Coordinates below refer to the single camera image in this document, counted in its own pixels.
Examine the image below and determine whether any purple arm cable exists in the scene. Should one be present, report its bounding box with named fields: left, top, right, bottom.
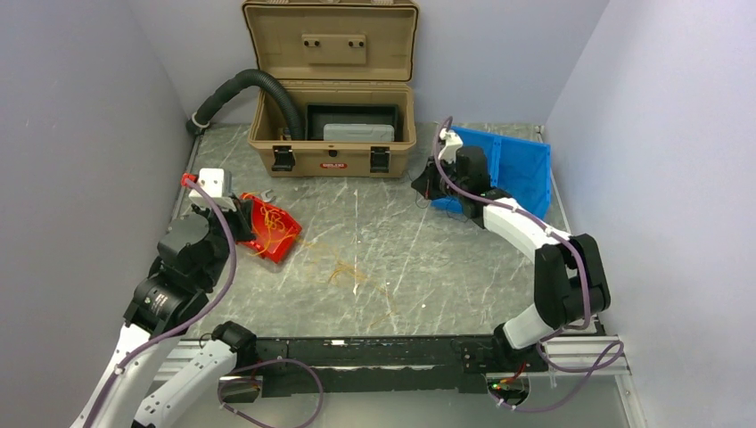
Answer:
left=82, top=179, right=325, bottom=428
left=431, top=116, right=626, bottom=415

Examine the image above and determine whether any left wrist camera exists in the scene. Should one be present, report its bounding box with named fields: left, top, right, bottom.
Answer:
left=181, top=168, right=237, bottom=211

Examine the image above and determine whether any yellow wire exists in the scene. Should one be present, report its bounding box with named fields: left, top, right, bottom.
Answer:
left=295, top=235, right=399, bottom=330
left=251, top=192, right=297, bottom=258

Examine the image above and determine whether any red bin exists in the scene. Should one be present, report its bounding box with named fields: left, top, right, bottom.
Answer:
left=239, top=198, right=302, bottom=265

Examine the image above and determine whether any blue bin right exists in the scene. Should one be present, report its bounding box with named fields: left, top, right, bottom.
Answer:
left=489, top=136, right=552, bottom=219

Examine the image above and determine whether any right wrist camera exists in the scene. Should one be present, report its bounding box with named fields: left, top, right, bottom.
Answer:
left=438, top=128, right=464, bottom=164

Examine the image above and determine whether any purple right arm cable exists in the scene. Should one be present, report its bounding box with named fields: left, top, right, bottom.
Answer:
left=431, top=116, right=626, bottom=415

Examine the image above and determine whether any black corrugated hose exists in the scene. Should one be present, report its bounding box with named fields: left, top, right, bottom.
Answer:
left=186, top=69, right=305, bottom=142

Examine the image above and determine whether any grey plastic box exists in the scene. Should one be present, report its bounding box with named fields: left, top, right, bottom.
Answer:
left=323, top=123, right=395, bottom=142

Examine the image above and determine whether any tan tool case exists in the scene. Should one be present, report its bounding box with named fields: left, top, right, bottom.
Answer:
left=242, top=1, right=420, bottom=178

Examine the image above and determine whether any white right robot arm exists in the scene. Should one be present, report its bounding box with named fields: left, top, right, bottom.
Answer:
left=411, top=146, right=612, bottom=370

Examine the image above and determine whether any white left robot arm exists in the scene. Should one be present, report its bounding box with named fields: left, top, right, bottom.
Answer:
left=73, top=196, right=253, bottom=427

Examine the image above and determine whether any blue bin left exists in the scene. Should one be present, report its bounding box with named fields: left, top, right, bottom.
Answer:
left=431, top=126, right=503, bottom=215

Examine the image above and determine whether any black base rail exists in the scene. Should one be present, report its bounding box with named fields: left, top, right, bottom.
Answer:
left=200, top=321, right=544, bottom=399

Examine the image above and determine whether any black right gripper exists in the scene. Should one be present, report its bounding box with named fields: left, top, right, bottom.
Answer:
left=412, top=155, right=468, bottom=201

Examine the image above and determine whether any silver wrench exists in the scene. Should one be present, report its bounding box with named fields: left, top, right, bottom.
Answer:
left=242, top=189, right=276, bottom=203

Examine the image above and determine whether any blue bin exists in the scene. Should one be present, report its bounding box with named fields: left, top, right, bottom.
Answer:
left=431, top=126, right=503, bottom=215
left=489, top=136, right=552, bottom=219

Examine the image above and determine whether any black tray in case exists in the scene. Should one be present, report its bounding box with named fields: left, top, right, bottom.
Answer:
left=305, top=103, right=405, bottom=141

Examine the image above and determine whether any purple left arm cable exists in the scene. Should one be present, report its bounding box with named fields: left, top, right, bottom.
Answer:
left=82, top=179, right=325, bottom=428

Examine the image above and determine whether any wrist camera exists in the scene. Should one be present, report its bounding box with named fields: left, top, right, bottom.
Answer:
left=438, top=128, right=464, bottom=164
left=181, top=168, right=237, bottom=211

